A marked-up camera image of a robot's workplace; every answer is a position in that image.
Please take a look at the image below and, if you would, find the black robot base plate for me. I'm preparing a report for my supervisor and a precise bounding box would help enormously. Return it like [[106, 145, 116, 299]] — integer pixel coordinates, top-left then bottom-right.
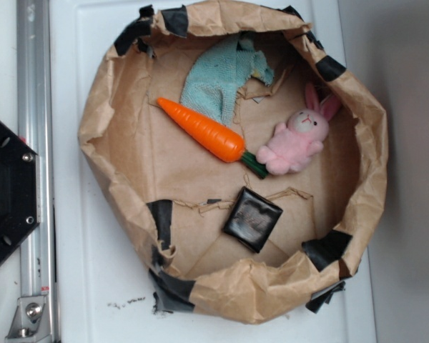
[[0, 121, 39, 266]]

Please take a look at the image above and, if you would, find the black box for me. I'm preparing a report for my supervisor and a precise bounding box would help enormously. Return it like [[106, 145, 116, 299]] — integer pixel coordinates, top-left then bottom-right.
[[222, 187, 283, 254]]

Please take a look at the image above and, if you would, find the metal corner bracket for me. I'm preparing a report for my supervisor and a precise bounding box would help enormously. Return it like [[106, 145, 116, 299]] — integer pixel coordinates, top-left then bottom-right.
[[4, 295, 53, 343]]

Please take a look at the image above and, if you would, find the light blue towel cloth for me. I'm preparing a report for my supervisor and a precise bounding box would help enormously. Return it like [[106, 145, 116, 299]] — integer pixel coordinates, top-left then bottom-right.
[[179, 31, 275, 126]]

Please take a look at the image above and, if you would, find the aluminium extrusion rail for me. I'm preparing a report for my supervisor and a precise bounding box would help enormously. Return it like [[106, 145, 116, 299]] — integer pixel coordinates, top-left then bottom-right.
[[15, 0, 55, 297]]

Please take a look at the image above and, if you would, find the white tray board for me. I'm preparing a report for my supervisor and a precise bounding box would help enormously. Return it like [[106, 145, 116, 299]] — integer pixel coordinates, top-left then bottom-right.
[[49, 1, 376, 342]]

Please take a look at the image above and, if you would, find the orange plastic carrot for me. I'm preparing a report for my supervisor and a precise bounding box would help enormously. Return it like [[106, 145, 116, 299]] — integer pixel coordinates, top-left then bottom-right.
[[157, 97, 268, 179]]

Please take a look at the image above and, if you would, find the brown paper bag bin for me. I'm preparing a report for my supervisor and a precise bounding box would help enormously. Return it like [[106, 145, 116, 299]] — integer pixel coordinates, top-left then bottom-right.
[[78, 1, 388, 324]]

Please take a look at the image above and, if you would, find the pink plush bunny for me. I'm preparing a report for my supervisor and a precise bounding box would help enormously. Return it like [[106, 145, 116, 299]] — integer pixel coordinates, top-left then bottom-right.
[[256, 83, 342, 175]]

